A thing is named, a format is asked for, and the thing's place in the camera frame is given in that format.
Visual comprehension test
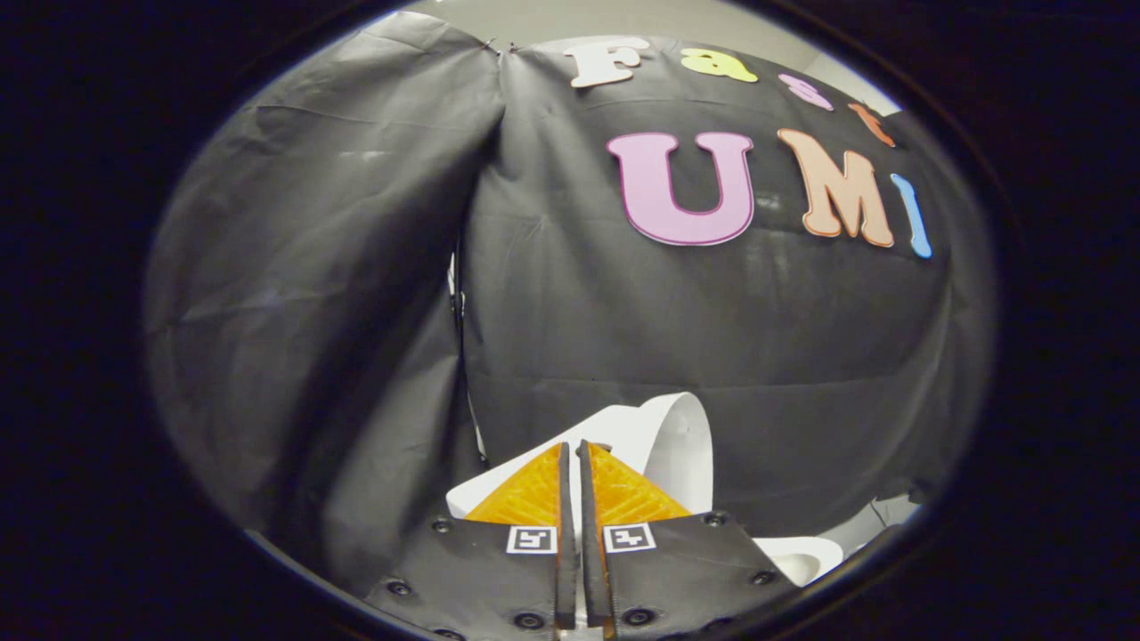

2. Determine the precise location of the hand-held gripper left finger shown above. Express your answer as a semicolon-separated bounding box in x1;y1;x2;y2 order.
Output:
361;442;580;641

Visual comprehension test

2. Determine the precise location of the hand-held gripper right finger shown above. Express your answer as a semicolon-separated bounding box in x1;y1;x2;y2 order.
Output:
577;440;798;641

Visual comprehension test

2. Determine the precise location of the black backdrop cloth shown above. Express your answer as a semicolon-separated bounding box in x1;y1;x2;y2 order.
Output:
142;11;997;597

